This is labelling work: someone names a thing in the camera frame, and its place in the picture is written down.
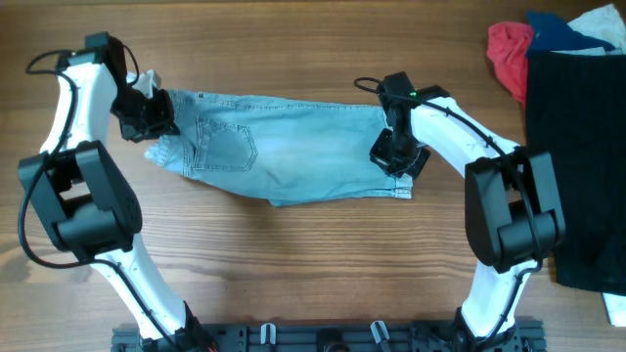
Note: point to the dark blue cloth garment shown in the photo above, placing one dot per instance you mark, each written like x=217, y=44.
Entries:
x=551, y=33

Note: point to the white paper sheet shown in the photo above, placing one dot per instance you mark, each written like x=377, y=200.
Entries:
x=615, y=306

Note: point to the light blue denim jeans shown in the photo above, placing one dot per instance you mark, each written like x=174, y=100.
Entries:
x=285, y=151

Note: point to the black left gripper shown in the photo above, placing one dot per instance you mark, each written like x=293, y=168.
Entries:
x=158, y=125

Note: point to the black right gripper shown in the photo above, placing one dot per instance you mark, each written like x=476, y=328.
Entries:
x=379, y=155

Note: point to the black cloth garment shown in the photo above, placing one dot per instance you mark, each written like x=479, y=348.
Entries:
x=575, y=110

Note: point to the red cloth garment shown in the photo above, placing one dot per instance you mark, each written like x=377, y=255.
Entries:
x=507, y=45

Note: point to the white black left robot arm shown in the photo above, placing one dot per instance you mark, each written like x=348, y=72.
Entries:
x=87, y=207

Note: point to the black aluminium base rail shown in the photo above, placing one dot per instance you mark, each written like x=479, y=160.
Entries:
x=418, y=336

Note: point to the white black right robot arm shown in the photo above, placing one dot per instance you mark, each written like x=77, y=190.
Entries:
x=513, y=214

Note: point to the white cloth garment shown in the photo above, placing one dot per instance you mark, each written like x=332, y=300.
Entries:
x=604, y=23

